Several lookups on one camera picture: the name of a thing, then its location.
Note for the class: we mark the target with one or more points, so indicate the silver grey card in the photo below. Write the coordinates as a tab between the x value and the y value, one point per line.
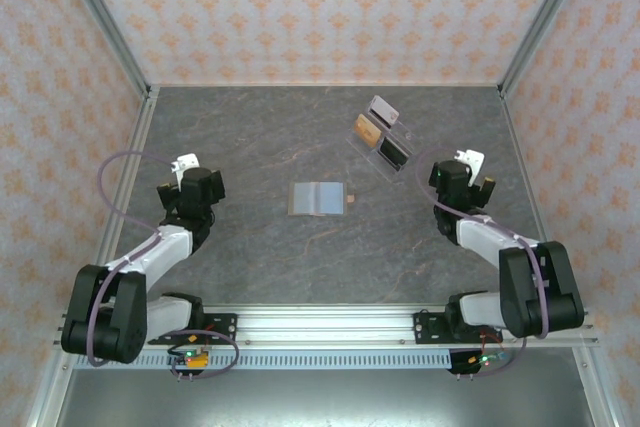
384	109

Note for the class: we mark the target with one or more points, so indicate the taupe leather card holder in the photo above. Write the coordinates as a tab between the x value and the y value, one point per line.
330	197

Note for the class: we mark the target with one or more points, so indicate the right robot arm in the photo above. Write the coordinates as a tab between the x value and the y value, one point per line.
540	292

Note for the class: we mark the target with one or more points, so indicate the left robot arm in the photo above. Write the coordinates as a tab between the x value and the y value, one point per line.
105	317

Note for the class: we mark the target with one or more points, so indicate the black card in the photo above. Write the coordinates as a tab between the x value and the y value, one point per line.
393	153

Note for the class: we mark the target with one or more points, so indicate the clear acrylic card stand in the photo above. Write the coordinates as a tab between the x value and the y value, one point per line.
406	139

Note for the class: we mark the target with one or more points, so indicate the gold card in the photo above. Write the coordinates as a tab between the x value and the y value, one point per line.
367	130

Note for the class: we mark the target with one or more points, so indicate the controller circuit board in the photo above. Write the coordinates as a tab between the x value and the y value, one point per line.
192	359
480	361

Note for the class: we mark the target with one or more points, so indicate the grey metal sheet panel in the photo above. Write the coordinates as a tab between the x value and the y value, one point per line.
320	397

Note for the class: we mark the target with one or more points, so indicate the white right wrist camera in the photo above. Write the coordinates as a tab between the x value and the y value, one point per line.
471	158

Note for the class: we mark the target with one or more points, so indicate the aluminium side rail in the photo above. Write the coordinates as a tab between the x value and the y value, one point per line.
137	139
520	147

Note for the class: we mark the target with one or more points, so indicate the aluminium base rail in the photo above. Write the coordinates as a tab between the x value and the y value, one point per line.
325	327

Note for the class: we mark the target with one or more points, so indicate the aluminium frame post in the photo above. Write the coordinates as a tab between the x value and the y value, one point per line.
544	17
104	17

